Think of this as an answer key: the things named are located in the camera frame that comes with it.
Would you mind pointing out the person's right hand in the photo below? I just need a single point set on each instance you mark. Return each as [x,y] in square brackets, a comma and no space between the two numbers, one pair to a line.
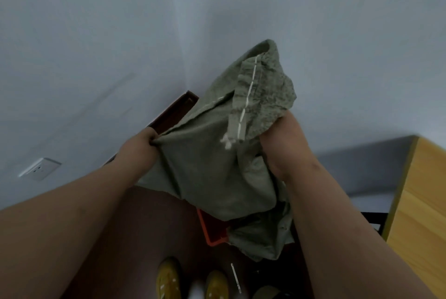
[289,149]

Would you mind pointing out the person's left hand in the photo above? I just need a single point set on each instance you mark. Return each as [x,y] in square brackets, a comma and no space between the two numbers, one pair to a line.
[137,156]

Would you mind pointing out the person's left fingers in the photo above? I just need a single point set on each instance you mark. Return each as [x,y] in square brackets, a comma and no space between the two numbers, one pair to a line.
[152,138]

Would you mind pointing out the person's right forearm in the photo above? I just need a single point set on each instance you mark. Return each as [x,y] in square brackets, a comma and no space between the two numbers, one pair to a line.
[341,239]

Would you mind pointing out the person's left forearm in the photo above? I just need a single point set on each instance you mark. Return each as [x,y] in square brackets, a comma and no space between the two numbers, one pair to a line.
[69,225]

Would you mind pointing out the dark brown wooden table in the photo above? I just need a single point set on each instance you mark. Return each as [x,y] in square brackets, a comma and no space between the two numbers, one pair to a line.
[160,222]

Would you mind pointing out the orange plastic basket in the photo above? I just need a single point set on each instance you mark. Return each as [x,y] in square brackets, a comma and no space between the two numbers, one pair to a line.
[212,229]

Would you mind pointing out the yellow shoe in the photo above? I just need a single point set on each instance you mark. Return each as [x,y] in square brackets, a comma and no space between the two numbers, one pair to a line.
[168,279]
[216,285]

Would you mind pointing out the olive green cloth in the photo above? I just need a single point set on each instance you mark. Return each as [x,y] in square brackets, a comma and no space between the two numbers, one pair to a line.
[266,292]

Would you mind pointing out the light wooden cabinet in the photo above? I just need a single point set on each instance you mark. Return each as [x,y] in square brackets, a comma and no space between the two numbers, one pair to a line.
[420,215]

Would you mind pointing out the white wall socket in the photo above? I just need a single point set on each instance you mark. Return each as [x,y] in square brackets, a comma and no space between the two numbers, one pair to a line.
[39,169]

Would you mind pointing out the black metal frame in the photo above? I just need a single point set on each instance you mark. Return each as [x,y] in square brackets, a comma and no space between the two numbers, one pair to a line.
[375,220]

